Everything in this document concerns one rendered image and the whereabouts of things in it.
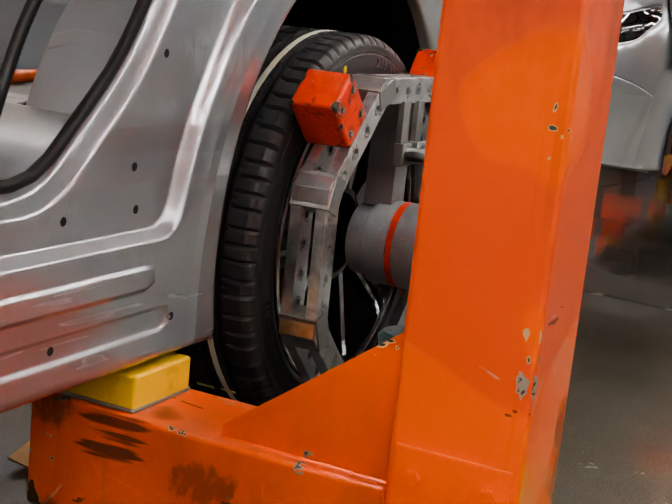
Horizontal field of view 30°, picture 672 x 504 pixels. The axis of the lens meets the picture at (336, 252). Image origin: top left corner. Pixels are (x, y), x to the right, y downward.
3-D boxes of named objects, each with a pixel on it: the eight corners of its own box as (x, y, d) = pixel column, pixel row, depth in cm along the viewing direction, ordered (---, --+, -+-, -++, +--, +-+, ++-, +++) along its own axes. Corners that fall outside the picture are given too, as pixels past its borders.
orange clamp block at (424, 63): (411, 111, 221) (427, 69, 224) (452, 117, 218) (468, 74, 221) (401, 89, 215) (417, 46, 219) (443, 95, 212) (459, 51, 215)
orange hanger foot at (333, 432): (98, 467, 185) (113, 238, 178) (424, 567, 163) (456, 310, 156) (22, 502, 170) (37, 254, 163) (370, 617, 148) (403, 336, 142)
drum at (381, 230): (373, 271, 216) (382, 191, 213) (489, 295, 207) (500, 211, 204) (337, 284, 204) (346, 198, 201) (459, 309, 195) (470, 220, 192)
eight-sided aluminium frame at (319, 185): (407, 359, 238) (441, 72, 227) (439, 367, 235) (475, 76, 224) (265, 434, 190) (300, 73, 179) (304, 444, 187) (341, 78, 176)
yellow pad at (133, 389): (110, 368, 180) (113, 335, 179) (191, 390, 174) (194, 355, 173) (48, 390, 167) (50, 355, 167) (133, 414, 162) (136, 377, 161)
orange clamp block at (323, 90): (322, 109, 190) (307, 66, 183) (369, 115, 187) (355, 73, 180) (304, 143, 187) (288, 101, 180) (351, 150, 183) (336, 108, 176)
